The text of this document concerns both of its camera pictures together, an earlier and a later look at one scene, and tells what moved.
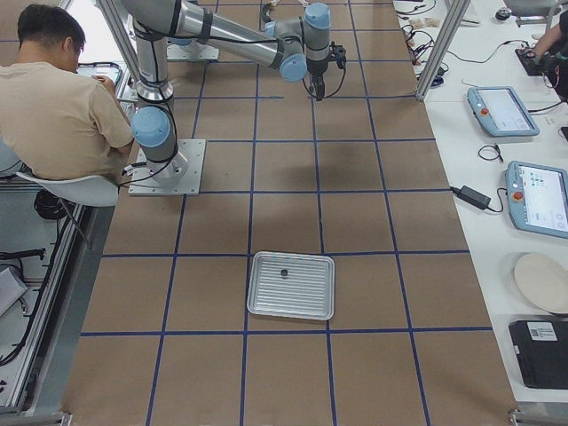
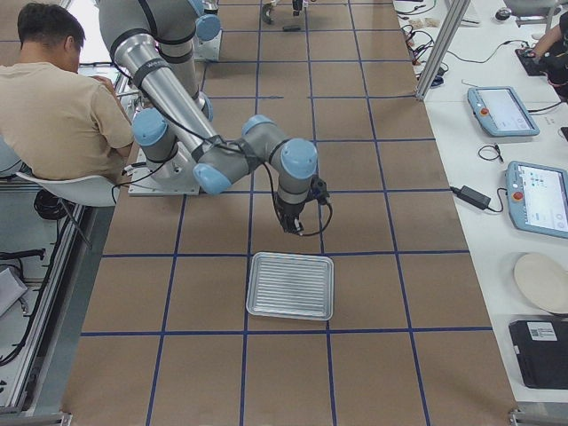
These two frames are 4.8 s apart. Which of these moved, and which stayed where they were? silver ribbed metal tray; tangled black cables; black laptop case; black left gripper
Moved: black left gripper
Stayed: silver ribbed metal tray; tangled black cables; black laptop case
